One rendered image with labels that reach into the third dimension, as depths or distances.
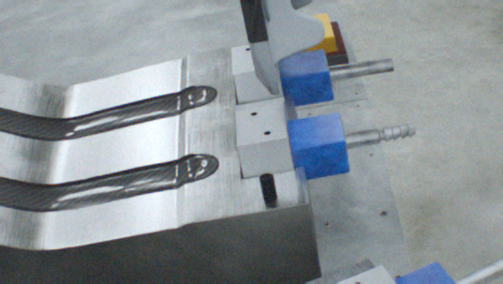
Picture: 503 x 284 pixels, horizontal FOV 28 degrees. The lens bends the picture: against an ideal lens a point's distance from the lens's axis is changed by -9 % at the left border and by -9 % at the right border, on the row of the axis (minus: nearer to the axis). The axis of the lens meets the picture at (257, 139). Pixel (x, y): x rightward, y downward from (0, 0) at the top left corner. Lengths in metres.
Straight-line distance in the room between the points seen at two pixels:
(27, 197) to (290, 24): 0.25
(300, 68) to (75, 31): 0.50
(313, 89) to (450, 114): 1.69
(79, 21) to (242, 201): 0.64
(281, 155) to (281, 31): 0.11
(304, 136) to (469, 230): 1.40
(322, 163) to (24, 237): 0.23
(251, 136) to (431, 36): 2.18
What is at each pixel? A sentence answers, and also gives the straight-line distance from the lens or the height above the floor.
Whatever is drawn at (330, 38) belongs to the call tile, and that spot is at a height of 0.84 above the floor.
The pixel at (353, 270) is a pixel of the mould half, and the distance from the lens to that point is 0.73.
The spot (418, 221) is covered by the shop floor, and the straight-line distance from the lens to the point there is 2.20.
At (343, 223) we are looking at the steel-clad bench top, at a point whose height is 0.80.
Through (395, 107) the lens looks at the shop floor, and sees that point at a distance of 2.60.
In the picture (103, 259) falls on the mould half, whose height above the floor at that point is 0.87.
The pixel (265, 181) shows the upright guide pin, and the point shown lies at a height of 0.91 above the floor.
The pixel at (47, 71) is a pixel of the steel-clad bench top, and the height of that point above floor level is 0.80.
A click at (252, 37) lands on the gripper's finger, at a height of 0.96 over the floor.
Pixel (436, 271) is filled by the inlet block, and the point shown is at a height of 0.87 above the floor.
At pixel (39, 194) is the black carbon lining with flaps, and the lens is 0.84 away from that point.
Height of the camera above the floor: 1.31
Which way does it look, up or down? 31 degrees down
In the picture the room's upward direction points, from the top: 11 degrees counter-clockwise
